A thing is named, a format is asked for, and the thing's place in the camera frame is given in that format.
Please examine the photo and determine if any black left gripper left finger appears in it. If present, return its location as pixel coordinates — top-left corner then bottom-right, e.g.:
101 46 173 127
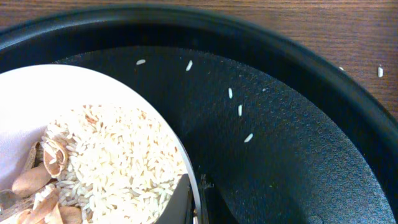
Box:
155 174 192 224

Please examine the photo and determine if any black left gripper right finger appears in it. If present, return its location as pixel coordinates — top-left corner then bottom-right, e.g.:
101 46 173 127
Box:
199 174 230 224

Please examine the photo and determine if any pink bowl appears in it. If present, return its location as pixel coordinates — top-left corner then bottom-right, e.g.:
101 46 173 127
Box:
1 65 199 223

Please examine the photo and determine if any rice and nutshell pile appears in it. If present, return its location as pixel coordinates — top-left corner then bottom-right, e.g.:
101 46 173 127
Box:
1 105 187 223

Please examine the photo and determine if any round black tray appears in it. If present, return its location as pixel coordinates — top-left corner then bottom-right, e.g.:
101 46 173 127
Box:
1 4 397 223

